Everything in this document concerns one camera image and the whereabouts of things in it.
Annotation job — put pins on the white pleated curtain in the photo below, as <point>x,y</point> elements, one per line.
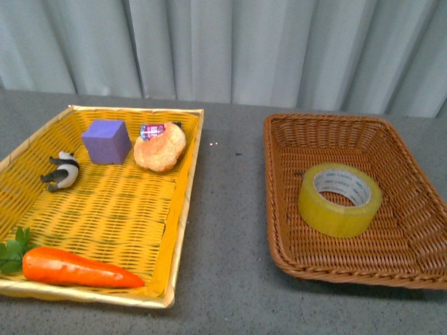
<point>375,57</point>

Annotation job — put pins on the orange plastic carrot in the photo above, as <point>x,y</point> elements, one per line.
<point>55,266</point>

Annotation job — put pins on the yellow packing tape roll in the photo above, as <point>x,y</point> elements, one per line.
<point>338,200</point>

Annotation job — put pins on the small colourful snack packet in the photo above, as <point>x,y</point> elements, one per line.
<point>152,130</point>

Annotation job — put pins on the purple foam cube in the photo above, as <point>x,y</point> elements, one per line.
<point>107,142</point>

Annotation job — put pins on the yellow woven basket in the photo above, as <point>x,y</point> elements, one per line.
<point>119,214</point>

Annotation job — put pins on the brown wicker basket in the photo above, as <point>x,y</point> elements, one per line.
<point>404,245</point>

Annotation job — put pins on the toy bread bun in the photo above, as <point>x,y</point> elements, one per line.
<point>161,152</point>

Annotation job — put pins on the small panda figurine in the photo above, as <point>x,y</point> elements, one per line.
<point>65,174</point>

